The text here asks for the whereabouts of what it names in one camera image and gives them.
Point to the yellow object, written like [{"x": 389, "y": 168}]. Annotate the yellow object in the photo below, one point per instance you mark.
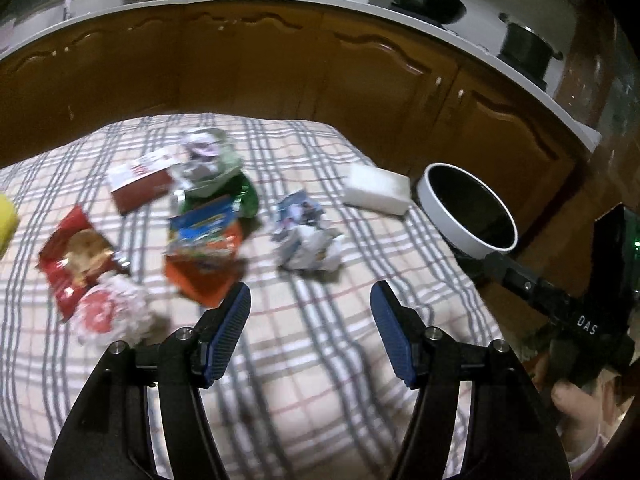
[{"x": 6, "y": 225}]

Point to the crushed green can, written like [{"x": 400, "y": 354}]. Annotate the crushed green can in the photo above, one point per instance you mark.
[{"x": 247, "y": 195}]

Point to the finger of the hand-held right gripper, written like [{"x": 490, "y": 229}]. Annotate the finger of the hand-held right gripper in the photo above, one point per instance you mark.
[{"x": 540, "y": 292}]

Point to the wooden kitchen cabinet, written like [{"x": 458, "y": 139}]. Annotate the wooden kitchen cabinet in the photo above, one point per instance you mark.
[{"x": 300, "y": 70}]

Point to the black cooking pot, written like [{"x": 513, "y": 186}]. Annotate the black cooking pot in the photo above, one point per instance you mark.
[{"x": 527, "y": 50}]

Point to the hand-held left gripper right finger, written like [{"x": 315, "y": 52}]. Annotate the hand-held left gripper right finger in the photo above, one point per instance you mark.
[{"x": 392, "y": 332}]

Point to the white trash bin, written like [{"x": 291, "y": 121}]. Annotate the white trash bin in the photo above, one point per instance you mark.
[{"x": 440, "y": 222}]

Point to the person's right hand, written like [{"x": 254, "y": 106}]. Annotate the person's right hand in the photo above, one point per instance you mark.
[{"x": 575, "y": 407}]

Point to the red white wrapper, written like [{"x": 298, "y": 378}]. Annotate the red white wrapper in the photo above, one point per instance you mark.
[{"x": 107, "y": 310}]

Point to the person's right forearm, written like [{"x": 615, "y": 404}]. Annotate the person's right forearm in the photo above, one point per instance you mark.
[{"x": 587, "y": 455}]

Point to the white sponge block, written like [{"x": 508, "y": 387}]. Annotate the white sponge block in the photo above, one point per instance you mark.
[{"x": 375, "y": 187}]

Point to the clear plastic wrapper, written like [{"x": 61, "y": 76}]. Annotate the clear plastic wrapper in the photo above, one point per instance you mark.
[{"x": 205, "y": 155}]

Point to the orange and blue snack packet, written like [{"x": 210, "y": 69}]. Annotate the orange and blue snack packet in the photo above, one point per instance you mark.
[{"x": 200, "y": 240}]

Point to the plaid blanket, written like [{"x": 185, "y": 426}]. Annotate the plaid blanket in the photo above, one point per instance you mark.
[{"x": 310, "y": 320}]

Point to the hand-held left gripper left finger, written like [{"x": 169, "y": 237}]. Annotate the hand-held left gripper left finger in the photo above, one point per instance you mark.
[{"x": 227, "y": 330}]

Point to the white blue wrapper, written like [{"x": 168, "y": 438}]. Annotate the white blue wrapper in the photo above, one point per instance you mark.
[{"x": 305, "y": 245}]

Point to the red snack packet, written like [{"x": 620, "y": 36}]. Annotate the red snack packet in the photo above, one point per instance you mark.
[{"x": 65, "y": 265}]

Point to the red and white box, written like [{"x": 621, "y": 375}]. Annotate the red and white box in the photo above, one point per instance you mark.
[{"x": 140, "y": 190}]

